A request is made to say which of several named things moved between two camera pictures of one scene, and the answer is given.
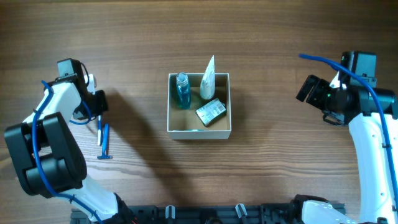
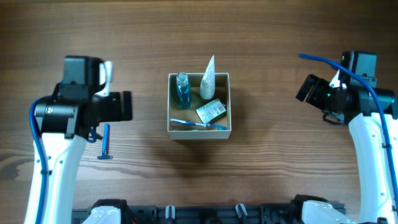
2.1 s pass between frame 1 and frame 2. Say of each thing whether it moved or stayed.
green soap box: stayed
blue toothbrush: moved
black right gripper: stayed
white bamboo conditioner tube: stayed
